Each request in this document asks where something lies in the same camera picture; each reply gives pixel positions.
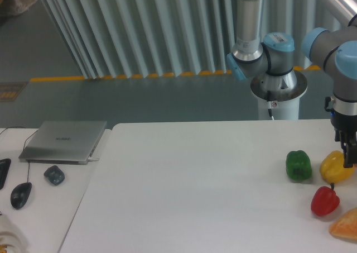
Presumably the floor warning sticker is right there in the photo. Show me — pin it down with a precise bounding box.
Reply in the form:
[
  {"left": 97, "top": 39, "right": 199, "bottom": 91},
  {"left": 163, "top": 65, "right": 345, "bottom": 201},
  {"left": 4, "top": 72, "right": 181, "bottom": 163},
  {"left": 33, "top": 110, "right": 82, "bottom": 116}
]
[{"left": 0, "top": 82, "right": 28, "bottom": 102}]

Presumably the black keyboard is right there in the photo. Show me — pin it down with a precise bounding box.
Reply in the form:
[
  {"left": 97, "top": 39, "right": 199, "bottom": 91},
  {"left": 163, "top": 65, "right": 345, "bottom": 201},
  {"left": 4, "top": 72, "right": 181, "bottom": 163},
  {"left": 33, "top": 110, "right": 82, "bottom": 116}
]
[{"left": 0, "top": 158, "right": 11, "bottom": 190}]

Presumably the yellow bell pepper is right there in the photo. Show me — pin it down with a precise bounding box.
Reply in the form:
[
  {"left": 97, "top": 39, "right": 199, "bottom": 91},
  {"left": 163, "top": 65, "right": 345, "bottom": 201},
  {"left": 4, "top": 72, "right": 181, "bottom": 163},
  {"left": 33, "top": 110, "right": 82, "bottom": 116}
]
[{"left": 320, "top": 151, "right": 355, "bottom": 184}]

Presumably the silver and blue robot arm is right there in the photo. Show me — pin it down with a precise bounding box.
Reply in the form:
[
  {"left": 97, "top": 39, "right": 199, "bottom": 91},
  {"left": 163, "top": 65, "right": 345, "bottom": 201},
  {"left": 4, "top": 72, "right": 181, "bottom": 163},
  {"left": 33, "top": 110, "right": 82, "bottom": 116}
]
[{"left": 226, "top": 0, "right": 356, "bottom": 168}]

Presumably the red bell pepper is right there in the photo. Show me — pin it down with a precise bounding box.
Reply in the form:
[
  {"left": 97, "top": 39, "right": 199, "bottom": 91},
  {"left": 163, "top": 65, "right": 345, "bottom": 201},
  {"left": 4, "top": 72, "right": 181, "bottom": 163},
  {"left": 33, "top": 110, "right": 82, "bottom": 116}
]
[{"left": 310, "top": 183, "right": 340, "bottom": 217}]

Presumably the green bell pepper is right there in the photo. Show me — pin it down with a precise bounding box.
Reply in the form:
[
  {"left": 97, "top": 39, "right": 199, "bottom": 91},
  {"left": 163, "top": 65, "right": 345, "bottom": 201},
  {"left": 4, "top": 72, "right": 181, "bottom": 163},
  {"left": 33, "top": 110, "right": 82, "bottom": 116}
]
[{"left": 286, "top": 150, "right": 312, "bottom": 180}]

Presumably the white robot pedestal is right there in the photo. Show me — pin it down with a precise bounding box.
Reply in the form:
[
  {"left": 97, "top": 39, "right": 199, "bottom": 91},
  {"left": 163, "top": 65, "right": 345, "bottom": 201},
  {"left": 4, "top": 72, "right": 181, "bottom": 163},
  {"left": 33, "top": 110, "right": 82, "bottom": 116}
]
[{"left": 255, "top": 97, "right": 300, "bottom": 120}]

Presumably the black mouse cable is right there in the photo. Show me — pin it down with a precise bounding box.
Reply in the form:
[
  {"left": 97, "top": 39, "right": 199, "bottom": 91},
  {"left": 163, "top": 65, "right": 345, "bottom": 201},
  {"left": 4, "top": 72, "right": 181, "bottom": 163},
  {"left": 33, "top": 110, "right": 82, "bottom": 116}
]
[{"left": 0, "top": 126, "right": 38, "bottom": 183}]

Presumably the orange bread piece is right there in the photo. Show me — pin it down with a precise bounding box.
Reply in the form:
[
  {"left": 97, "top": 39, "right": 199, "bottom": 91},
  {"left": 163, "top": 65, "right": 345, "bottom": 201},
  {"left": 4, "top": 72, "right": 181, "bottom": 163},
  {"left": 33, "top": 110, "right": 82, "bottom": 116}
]
[{"left": 329, "top": 208, "right": 356, "bottom": 241}]

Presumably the white corrugated partition screen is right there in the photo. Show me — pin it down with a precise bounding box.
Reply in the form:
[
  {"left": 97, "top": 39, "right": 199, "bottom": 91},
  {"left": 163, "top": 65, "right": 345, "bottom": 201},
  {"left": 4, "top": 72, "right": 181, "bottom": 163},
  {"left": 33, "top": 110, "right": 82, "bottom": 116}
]
[{"left": 42, "top": 0, "right": 344, "bottom": 79}]

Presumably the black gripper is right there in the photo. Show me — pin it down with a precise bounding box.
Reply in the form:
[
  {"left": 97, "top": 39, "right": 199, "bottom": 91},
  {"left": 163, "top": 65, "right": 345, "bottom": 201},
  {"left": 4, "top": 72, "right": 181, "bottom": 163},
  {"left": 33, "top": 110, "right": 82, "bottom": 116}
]
[{"left": 324, "top": 96, "right": 356, "bottom": 168}]

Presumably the dark blue earbuds case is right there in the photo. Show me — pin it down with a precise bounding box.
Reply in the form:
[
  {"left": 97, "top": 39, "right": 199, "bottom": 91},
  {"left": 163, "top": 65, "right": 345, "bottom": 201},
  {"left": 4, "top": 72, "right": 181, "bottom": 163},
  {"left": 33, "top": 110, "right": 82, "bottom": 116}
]
[{"left": 44, "top": 165, "right": 65, "bottom": 186}]

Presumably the robot base cable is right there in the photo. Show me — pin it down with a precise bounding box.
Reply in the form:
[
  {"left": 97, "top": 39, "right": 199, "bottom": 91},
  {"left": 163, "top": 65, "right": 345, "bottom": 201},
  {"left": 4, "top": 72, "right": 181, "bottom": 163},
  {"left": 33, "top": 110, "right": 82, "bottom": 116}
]
[{"left": 266, "top": 90, "right": 276, "bottom": 121}]

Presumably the silver closed laptop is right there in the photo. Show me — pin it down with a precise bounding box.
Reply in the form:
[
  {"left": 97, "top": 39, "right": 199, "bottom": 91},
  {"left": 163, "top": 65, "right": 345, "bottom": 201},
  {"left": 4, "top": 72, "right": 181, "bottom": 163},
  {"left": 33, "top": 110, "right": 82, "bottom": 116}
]
[{"left": 18, "top": 121, "right": 107, "bottom": 164}]

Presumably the black computer mouse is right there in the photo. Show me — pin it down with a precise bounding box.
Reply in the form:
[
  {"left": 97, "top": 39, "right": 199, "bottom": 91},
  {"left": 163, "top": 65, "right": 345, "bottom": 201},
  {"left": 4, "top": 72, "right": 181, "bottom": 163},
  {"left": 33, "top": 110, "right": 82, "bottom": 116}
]
[{"left": 10, "top": 182, "right": 32, "bottom": 210}]

